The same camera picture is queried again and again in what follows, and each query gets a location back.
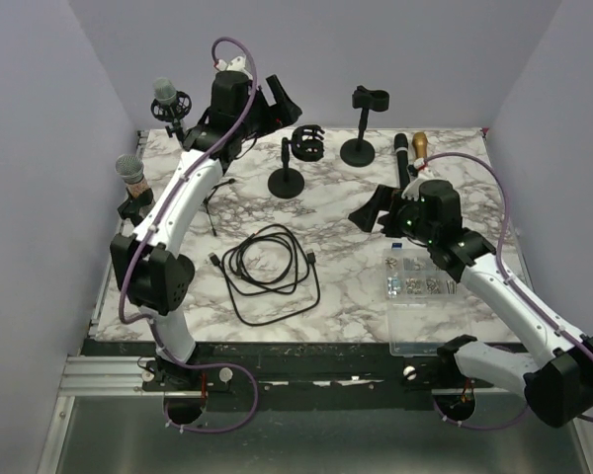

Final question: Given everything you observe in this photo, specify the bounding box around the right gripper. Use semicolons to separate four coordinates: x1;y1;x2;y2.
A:
350;183;438;245

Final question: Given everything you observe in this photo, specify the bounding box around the black clip microphone stand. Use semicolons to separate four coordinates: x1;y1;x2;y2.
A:
340;86;390;168

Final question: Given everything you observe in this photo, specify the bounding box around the black microphone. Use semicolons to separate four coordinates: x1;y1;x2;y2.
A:
393;133;410;189

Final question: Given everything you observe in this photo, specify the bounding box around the gold microphone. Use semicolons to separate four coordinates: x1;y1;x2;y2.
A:
412;131;428;161

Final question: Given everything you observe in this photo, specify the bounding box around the black round base stand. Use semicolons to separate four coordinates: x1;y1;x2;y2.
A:
117;190;154;226

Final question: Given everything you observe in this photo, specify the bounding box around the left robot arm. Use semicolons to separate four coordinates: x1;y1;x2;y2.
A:
110;71;302;390

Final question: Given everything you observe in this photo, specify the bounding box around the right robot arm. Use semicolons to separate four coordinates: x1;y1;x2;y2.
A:
348;179;593;428

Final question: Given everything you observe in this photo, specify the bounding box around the clear plastic screw box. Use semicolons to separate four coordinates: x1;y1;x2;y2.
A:
382;242;471;356

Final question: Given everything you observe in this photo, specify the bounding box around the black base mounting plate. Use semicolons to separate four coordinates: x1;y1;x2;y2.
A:
142;343;470;411

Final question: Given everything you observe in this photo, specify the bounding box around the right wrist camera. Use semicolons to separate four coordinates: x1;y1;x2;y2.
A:
402;158;436;200

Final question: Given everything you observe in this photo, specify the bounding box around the black tripod shock mount stand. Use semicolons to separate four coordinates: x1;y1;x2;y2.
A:
151;91;235;237

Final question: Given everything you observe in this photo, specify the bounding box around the black coiled usb cable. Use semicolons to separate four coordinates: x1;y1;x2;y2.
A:
208;224;321;328

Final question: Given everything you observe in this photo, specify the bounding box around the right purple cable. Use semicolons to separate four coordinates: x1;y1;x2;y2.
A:
422;151;593;431

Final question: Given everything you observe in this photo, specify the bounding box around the purple cable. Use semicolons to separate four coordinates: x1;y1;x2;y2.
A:
422;151;593;431
118;37;261;435

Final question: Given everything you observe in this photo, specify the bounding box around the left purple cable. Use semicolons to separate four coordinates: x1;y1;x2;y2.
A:
118;37;261;435

